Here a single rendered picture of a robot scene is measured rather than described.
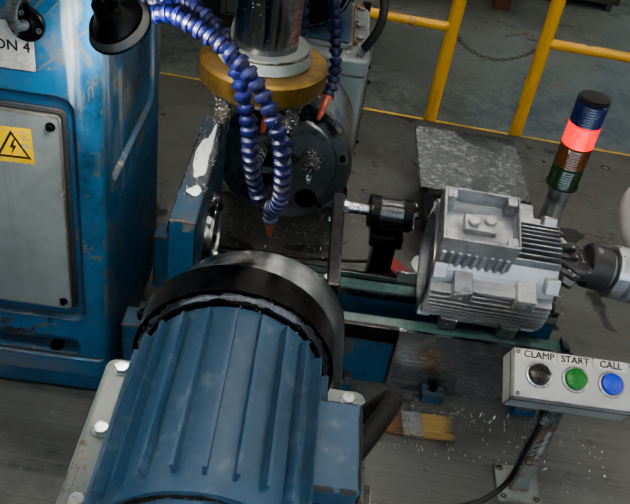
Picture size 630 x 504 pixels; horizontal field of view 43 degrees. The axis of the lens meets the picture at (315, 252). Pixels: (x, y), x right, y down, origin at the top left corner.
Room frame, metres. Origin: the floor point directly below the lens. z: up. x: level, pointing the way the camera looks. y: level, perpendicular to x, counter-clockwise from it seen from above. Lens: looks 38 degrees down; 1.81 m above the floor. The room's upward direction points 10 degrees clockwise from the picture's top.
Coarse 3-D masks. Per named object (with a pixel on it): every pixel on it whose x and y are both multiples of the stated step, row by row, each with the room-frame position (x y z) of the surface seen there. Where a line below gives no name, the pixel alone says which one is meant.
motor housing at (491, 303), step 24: (432, 216) 1.14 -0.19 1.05; (432, 240) 1.15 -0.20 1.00; (528, 240) 1.05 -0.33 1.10; (552, 240) 1.06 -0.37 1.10; (432, 264) 1.01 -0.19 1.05; (528, 264) 1.02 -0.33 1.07; (552, 264) 1.02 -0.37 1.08; (432, 288) 0.99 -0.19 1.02; (480, 288) 0.99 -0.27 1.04; (504, 288) 1.00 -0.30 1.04; (432, 312) 1.00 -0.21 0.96; (456, 312) 0.99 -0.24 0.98; (480, 312) 0.99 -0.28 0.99; (504, 312) 0.99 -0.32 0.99
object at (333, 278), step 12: (336, 204) 1.16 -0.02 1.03; (348, 204) 1.18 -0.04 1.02; (336, 216) 1.12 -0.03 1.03; (336, 228) 1.09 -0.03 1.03; (336, 240) 1.06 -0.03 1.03; (336, 252) 1.02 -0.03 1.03; (336, 264) 0.99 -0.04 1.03; (324, 276) 0.97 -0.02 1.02; (336, 276) 0.96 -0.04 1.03; (336, 288) 0.95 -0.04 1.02
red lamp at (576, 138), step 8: (568, 128) 1.36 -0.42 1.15; (576, 128) 1.34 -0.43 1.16; (568, 136) 1.35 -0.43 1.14; (576, 136) 1.34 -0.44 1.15; (584, 136) 1.34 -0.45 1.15; (592, 136) 1.34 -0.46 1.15; (568, 144) 1.34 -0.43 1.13; (576, 144) 1.34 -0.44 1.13; (584, 144) 1.34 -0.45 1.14; (592, 144) 1.34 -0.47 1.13
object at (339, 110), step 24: (336, 96) 1.36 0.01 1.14; (312, 120) 1.25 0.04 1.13; (336, 120) 1.27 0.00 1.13; (240, 144) 1.24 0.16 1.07; (264, 144) 1.25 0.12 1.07; (312, 144) 1.25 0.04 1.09; (336, 144) 1.26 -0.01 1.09; (240, 168) 1.24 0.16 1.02; (264, 168) 1.25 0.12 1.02; (312, 168) 1.21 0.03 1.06; (336, 168) 1.25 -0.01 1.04; (240, 192) 1.25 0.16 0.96; (312, 192) 1.24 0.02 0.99; (336, 192) 1.26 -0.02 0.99; (288, 216) 1.26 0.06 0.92
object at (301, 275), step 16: (224, 256) 0.81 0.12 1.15; (240, 256) 0.81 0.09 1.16; (256, 256) 0.81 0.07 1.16; (272, 256) 0.82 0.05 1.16; (272, 272) 0.79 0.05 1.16; (288, 272) 0.80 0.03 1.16; (304, 272) 0.81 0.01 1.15; (304, 288) 0.78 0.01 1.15; (320, 288) 0.80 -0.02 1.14; (320, 304) 0.77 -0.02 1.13; (336, 304) 0.81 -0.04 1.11; (336, 320) 0.78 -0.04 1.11; (336, 336) 0.75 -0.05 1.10; (336, 352) 0.73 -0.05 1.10; (336, 368) 0.70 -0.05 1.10; (336, 384) 0.68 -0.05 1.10
